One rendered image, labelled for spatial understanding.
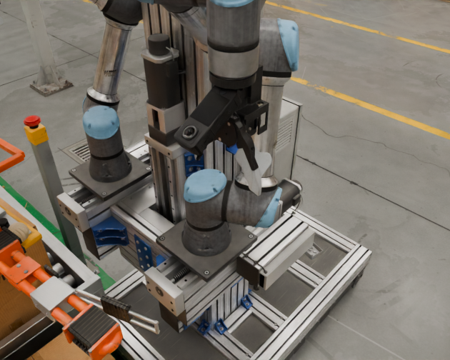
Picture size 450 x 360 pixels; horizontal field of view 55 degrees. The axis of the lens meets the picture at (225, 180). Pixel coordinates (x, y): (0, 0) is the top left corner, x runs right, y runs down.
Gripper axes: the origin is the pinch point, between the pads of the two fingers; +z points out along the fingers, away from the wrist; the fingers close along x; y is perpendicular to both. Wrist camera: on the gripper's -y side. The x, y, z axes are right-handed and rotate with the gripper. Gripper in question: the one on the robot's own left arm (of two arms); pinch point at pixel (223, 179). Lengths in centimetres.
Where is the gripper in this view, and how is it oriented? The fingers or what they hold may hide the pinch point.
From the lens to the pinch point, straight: 76.4
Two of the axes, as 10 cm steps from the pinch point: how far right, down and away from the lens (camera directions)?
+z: 0.0, 7.8, 6.3
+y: 6.8, -4.6, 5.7
